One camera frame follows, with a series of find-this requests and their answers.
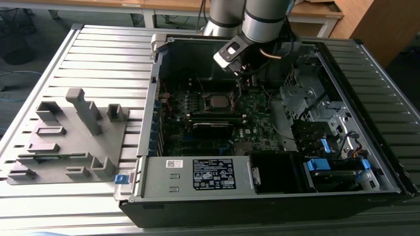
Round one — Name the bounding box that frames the blue drive latch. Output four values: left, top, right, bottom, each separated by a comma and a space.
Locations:
304, 158, 330, 172

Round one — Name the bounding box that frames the black graphics card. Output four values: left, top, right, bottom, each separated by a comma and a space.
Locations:
190, 121, 234, 141

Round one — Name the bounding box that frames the black PC case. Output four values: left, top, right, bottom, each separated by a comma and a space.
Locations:
113, 33, 420, 229

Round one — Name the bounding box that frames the wooden cabinet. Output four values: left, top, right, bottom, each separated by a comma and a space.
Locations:
329, 0, 420, 68

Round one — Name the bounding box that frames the CPU socket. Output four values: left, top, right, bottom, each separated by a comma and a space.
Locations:
201, 91, 238, 113

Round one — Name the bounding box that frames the black RAM slot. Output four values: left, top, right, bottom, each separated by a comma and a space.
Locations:
189, 116, 246, 123
189, 112, 245, 118

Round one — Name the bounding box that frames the green motherboard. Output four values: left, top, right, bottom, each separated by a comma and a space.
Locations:
153, 82, 292, 158

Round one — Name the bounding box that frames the blue floor cable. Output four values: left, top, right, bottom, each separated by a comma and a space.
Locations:
0, 70, 42, 103

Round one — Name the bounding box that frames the silver green CPU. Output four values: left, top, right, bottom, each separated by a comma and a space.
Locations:
209, 94, 230, 108

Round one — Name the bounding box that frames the silver metal drive cage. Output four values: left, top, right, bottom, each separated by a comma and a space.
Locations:
278, 48, 365, 158

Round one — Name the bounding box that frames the black hard disk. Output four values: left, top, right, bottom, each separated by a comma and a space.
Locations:
309, 171, 360, 193

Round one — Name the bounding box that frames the green RAM stick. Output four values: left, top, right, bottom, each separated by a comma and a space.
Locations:
34, 154, 66, 164

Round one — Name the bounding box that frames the blue drive carrier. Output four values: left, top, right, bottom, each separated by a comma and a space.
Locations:
318, 138, 332, 153
357, 159, 373, 182

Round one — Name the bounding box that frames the metal socket cover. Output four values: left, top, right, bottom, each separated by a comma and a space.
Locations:
202, 92, 238, 112

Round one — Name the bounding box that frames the grey parts rack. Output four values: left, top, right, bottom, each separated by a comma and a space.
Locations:
5, 88, 132, 185

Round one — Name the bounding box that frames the grey chipset heatsink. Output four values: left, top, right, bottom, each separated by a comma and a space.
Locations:
234, 141, 253, 153

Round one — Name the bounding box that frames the coloured wire bundle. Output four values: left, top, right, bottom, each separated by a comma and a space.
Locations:
346, 147, 366, 159

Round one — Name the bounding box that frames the grey power supply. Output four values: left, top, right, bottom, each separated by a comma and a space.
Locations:
140, 155, 258, 198

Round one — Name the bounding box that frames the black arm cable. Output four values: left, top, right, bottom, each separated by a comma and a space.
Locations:
196, 0, 210, 32

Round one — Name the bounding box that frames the black office chair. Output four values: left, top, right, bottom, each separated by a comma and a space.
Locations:
0, 7, 38, 66

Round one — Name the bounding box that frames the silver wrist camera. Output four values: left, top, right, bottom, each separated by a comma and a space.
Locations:
212, 41, 250, 74

